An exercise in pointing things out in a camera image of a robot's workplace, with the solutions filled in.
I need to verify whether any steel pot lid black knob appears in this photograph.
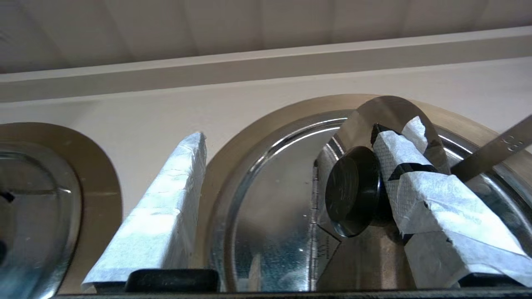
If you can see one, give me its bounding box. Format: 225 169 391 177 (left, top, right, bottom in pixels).
0 149 84 299
208 96 532 291

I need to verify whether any steel ladle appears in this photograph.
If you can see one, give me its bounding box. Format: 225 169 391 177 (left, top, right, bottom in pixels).
451 114 532 183

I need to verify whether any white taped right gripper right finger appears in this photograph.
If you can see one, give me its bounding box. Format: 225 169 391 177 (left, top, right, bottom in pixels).
371 116 532 288

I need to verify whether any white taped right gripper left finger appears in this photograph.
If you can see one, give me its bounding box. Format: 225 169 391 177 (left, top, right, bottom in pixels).
81 132 207 293

